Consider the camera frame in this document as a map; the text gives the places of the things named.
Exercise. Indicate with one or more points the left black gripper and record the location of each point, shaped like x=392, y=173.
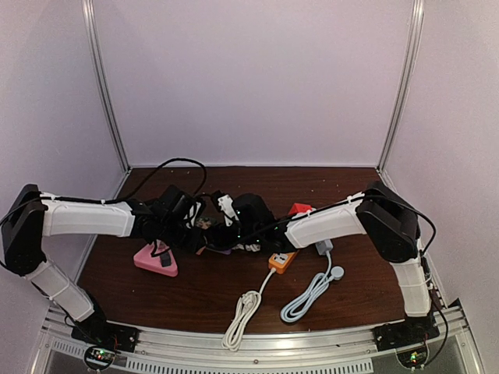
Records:
x=193, y=244

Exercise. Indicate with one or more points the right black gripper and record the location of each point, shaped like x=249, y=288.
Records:
x=222, y=238

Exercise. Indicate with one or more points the red cube socket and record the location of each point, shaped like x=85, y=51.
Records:
x=300, y=208

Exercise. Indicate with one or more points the dark green cube adapter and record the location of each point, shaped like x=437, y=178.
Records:
x=205, y=222

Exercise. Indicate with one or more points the purple power strip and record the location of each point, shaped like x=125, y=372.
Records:
x=223, y=252

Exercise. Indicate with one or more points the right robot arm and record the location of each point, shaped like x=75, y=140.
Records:
x=391, y=224

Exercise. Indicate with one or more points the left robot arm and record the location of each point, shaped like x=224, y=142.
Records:
x=35, y=215

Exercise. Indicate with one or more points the pink triangular socket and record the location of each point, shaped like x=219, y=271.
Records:
x=145, y=261

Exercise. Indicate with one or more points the orange power strip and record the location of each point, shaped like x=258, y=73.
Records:
x=280, y=262

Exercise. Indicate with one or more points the light blue power strip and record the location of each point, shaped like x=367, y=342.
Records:
x=324, y=247

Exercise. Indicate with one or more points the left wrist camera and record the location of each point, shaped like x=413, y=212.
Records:
x=179, y=207

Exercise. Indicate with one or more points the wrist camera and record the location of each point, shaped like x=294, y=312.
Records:
x=179, y=207
x=247, y=212

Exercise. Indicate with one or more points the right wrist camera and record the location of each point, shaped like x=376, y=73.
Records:
x=247, y=212

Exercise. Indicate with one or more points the aluminium front rail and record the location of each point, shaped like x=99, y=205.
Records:
x=349, y=350

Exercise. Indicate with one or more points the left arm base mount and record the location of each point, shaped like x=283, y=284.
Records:
x=98, y=331

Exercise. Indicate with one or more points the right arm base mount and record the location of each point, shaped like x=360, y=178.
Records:
x=410, y=331

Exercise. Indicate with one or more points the left aluminium post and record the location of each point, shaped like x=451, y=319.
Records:
x=102, y=83

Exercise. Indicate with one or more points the aluminium post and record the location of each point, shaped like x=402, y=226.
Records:
x=408, y=67
x=102, y=83

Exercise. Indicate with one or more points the right aluminium post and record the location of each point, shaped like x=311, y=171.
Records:
x=408, y=67

